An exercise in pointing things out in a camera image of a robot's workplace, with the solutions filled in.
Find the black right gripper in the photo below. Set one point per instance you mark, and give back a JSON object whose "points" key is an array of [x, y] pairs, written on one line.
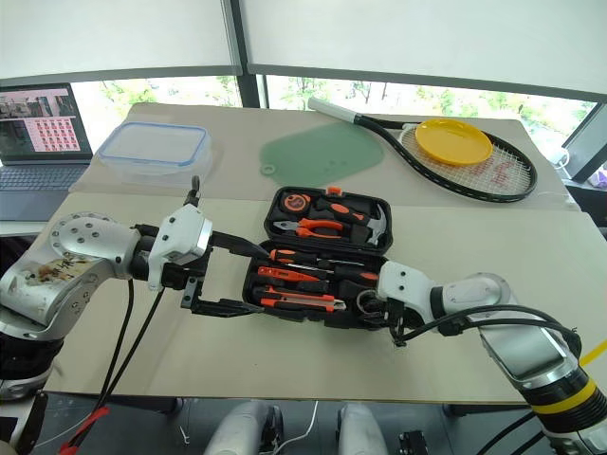
{"points": [[386, 313]]}

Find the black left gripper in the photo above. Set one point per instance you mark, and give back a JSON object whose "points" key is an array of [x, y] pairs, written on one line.
{"points": [[182, 277]]}

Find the orange voltage tester pen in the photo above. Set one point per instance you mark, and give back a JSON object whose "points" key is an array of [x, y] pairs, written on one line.
{"points": [[289, 274]]}

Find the black tool case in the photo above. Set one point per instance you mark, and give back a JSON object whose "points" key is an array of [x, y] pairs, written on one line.
{"points": [[360, 253]]}

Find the black orange claw hammer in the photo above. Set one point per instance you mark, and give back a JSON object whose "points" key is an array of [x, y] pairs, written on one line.
{"points": [[351, 215]]}

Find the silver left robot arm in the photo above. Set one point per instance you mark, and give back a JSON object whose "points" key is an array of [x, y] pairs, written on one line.
{"points": [[80, 256]]}

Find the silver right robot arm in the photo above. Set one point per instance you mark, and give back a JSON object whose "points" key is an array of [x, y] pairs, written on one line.
{"points": [[521, 346]]}

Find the black orange screwdriver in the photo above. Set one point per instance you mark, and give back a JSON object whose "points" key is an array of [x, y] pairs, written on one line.
{"points": [[294, 257]]}

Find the orange black utility knife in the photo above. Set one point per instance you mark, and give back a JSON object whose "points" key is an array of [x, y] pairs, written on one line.
{"points": [[299, 297]]}

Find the orange black tape measure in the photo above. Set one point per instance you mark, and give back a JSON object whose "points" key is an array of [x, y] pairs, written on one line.
{"points": [[294, 201]]}

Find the clear container with blue lid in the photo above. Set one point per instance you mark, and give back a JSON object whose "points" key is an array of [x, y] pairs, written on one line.
{"points": [[154, 149]]}

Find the grey rounded shape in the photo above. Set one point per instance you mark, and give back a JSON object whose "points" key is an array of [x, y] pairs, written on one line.
{"points": [[242, 429]]}

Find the green cutting mat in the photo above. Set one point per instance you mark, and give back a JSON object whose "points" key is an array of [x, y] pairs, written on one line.
{"points": [[322, 151]]}

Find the black tennis racket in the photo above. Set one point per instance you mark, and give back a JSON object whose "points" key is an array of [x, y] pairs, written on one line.
{"points": [[512, 180]]}

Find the yellow plastic plate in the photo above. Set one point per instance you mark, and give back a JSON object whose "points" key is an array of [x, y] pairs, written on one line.
{"points": [[453, 142]]}

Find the grey laptop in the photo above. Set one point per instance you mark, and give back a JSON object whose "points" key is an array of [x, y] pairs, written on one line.
{"points": [[42, 142]]}

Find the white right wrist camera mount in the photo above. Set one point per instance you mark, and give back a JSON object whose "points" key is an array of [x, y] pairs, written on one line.
{"points": [[403, 279]]}

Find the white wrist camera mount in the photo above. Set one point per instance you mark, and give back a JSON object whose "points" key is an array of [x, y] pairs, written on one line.
{"points": [[403, 279], [182, 232]]}

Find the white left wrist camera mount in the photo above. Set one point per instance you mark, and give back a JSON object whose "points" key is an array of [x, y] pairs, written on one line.
{"points": [[182, 232]]}

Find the dark window frame post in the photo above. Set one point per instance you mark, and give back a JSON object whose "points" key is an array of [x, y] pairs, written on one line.
{"points": [[246, 47]]}

